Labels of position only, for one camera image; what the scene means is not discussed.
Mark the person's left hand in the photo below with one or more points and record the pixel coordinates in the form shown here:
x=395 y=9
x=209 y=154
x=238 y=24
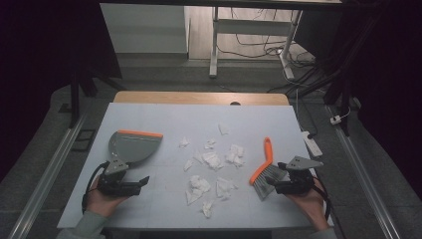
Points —
x=103 y=202

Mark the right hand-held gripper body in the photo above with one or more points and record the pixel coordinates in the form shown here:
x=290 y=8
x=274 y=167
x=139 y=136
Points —
x=297 y=179

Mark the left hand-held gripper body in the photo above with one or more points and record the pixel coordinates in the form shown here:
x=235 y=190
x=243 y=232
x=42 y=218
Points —
x=116 y=181

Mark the person's right hand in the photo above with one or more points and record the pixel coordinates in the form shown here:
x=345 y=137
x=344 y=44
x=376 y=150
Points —
x=310 y=205

